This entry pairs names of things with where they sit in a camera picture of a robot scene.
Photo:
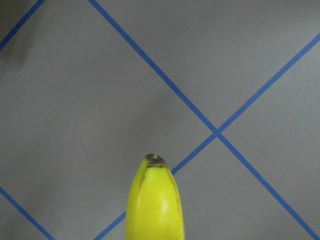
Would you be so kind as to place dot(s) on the yellow banana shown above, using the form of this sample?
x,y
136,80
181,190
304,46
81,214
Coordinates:
x,y
154,210

